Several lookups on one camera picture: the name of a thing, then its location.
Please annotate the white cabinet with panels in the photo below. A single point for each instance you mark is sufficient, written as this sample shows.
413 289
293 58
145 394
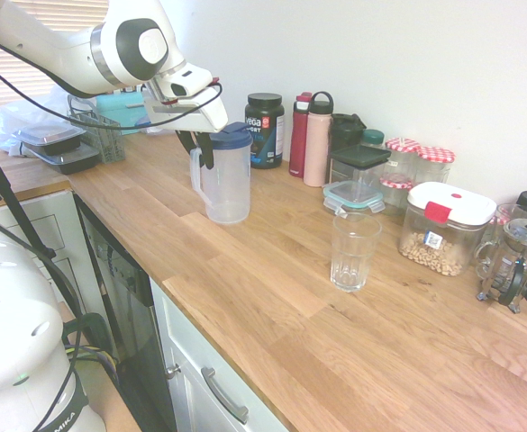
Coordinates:
51 234

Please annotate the white cabinet drawer front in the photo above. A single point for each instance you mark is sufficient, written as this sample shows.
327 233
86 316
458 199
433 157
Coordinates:
200 360

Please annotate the window blinds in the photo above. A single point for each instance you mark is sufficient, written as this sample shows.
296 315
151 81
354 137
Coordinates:
2 85

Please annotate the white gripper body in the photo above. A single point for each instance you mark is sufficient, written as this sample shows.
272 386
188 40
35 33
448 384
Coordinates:
195 114

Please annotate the clear drinking glass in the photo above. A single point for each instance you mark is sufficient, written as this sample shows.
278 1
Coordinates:
355 252

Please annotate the teal plastic box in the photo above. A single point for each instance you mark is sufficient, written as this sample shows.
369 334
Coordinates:
119 108

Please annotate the jar with green lid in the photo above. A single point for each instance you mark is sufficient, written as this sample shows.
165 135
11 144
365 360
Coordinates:
373 137

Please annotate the black camera stand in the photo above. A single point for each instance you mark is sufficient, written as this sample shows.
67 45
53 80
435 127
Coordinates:
15 202

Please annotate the glass French press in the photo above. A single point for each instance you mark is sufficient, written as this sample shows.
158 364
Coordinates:
520 256

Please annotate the jar with red checkered lid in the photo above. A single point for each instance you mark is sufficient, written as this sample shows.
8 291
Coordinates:
396 189
434 164
402 155

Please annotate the cereal container with white lid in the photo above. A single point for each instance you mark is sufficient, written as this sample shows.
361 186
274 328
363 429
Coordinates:
443 225

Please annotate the pink bottle with black cap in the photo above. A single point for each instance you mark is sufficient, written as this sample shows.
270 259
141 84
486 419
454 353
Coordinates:
315 148

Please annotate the black Vega protein tub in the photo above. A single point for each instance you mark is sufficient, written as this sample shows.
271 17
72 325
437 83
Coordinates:
265 135

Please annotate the red water bottle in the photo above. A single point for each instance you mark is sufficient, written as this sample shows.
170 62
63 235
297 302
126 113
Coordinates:
299 144

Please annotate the black shaker bottle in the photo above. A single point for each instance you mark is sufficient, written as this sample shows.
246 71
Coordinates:
346 130

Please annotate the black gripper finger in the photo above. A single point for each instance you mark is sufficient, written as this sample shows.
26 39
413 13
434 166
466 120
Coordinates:
205 148
184 139

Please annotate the black takeout container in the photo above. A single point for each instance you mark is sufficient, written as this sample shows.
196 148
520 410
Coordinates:
71 162
49 137

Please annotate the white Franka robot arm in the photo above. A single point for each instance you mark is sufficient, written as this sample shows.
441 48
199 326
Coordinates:
65 45

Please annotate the black dishwasher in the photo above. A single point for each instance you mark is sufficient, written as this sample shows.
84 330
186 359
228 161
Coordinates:
123 315

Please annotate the silver cabinet knob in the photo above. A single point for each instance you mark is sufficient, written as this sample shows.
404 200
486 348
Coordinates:
173 371

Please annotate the grey cutlery basket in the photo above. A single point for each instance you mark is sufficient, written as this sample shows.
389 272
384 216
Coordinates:
110 144

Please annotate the glass container with teal lid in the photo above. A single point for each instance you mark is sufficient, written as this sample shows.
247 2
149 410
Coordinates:
353 195

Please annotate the clear plastic bag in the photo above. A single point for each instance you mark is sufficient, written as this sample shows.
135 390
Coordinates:
11 117

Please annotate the glass jar behind French press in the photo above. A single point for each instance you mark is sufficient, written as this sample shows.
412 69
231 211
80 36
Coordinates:
504 213

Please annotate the clear canister with black lid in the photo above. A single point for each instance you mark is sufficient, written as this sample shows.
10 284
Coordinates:
357 157

